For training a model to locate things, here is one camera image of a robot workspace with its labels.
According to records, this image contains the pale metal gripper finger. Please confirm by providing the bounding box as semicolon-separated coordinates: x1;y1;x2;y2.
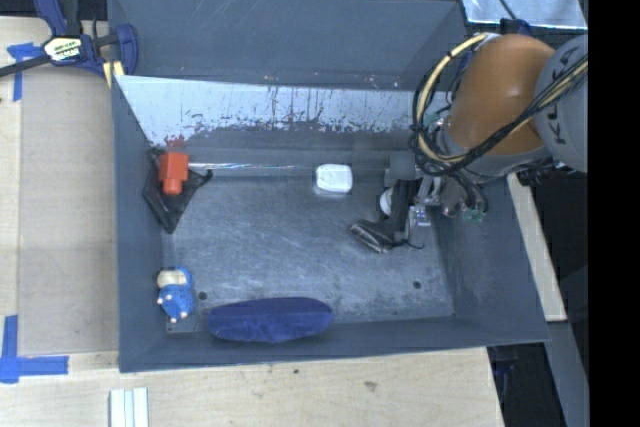
408;206;433;250
388;151;424;180

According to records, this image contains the black triangular sheet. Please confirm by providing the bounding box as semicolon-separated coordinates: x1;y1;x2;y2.
141;149;213;235

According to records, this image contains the red plastic block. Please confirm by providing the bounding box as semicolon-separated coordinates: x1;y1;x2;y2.
157;150;190;196

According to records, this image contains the white rounded block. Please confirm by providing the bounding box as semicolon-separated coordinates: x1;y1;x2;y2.
314;163;354;195

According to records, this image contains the blue toy figure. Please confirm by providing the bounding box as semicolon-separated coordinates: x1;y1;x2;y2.
155;266;195;324

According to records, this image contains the grey metal bin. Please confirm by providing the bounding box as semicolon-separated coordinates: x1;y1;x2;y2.
105;0;552;374

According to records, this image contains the dark blue cloth pouch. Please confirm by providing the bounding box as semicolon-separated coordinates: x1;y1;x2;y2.
207;296;335;345

